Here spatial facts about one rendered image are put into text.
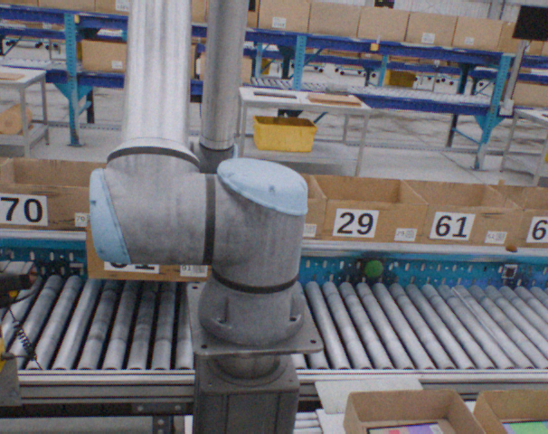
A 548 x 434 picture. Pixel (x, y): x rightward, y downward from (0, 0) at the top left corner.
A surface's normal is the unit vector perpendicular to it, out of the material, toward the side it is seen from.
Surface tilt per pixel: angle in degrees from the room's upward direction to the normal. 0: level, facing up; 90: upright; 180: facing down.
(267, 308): 70
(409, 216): 90
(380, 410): 89
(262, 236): 90
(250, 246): 95
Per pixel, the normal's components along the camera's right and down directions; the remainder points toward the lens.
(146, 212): 0.19, -0.08
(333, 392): 0.10, -0.92
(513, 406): 0.13, 0.37
